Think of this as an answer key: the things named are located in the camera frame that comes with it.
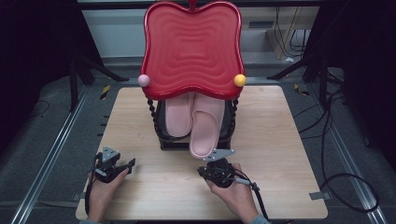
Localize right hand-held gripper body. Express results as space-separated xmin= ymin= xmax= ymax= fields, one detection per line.
xmin=203 ymin=148 xmax=236 ymax=189

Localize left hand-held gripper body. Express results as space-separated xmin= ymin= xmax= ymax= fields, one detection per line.
xmin=92 ymin=146 xmax=125 ymax=184

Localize pink slipper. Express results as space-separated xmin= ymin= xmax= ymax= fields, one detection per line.
xmin=189 ymin=92 xmax=226 ymax=160
xmin=164 ymin=92 xmax=196 ymax=138

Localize red and black shoe rack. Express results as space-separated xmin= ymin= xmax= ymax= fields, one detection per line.
xmin=139 ymin=0 xmax=247 ymax=152

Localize person's right hand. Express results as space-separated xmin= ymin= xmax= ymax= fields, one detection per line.
xmin=206 ymin=162 xmax=260 ymax=222

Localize person's left hand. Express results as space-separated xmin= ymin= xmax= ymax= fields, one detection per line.
xmin=88 ymin=169 xmax=129 ymax=220

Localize grey tape piece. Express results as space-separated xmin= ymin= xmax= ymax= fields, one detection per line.
xmin=308 ymin=191 xmax=332 ymax=201
xmin=73 ymin=191 xmax=94 ymax=201

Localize yellow and black tape piece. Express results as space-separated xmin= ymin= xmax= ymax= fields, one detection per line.
xmin=293 ymin=83 xmax=311 ymax=96
xmin=99 ymin=84 xmax=111 ymax=101

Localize black tripod stand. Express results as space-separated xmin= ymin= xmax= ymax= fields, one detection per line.
xmin=68 ymin=46 xmax=130 ymax=113
xmin=267 ymin=52 xmax=344 ymax=108

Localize pink ball knob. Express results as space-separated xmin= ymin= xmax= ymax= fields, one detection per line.
xmin=137 ymin=74 xmax=150 ymax=88

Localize yellow ball knob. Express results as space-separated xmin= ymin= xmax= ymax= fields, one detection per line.
xmin=233 ymin=74 xmax=248 ymax=88

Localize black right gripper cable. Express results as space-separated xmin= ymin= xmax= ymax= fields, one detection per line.
xmin=233 ymin=176 xmax=271 ymax=222

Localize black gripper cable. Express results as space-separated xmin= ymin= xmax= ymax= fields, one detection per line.
xmin=233 ymin=176 xmax=271 ymax=222
xmin=84 ymin=178 xmax=96 ymax=217

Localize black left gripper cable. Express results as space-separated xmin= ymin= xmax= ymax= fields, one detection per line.
xmin=84 ymin=178 xmax=96 ymax=217

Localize aluminium floor rail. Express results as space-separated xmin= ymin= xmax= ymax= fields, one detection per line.
xmin=306 ymin=83 xmax=389 ymax=224
xmin=10 ymin=85 xmax=92 ymax=224

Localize thin black floor cable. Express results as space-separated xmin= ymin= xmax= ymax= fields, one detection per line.
xmin=29 ymin=100 xmax=50 ymax=119

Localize long black floor cable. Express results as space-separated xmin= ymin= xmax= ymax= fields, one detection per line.
xmin=293 ymin=90 xmax=380 ymax=215

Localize hanging black cables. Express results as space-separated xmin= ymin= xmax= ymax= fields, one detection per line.
xmin=274 ymin=6 xmax=312 ymax=59

